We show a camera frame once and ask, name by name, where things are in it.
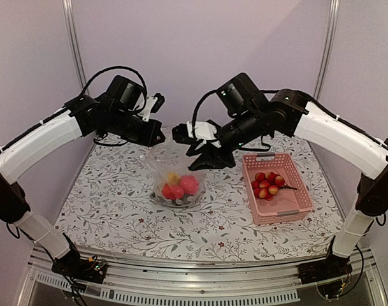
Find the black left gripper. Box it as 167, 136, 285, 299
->
107, 108, 166, 147

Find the red strawberry toy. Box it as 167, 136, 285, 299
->
179, 175, 199, 195

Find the yellow lemon toy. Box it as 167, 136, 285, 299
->
167, 172, 180, 185

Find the clear zip top bag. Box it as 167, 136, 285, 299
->
141, 141, 205, 208

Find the orange red mango toy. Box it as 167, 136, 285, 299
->
162, 184, 185, 200

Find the red yellow peach toy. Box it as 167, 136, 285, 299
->
255, 172, 266, 182

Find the red yellow apple toy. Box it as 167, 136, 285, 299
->
265, 171, 278, 182

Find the small red peach toy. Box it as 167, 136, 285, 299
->
268, 185, 280, 196

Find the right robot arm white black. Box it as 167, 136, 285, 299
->
187, 73, 388, 278

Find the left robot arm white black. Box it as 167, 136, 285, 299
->
0, 75, 165, 277

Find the floral patterned tablecloth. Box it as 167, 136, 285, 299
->
55, 134, 343, 261

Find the pink perforated plastic basket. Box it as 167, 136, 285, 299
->
242, 153, 313, 225

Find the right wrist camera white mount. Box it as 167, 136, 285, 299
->
171, 120, 221, 148

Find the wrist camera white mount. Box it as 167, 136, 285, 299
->
171, 120, 221, 148
139, 93, 165, 122

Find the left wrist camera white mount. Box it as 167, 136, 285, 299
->
139, 93, 165, 122

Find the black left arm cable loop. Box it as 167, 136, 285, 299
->
80, 66, 148, 99

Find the front aluminium rail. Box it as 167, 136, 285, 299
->
17, 247, 388, 306

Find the left aluminium frame post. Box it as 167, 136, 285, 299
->
62, 0, 87, 89

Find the aluminium frame post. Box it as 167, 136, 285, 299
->
62, 0, 87, 89
313, 0, 340, 100

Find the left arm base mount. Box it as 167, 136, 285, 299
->
52, 234, 108, 284

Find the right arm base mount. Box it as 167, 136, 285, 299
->
298, 254, 352, 300

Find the right aluminium frame post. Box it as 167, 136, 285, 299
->
313, 0, 340, 100

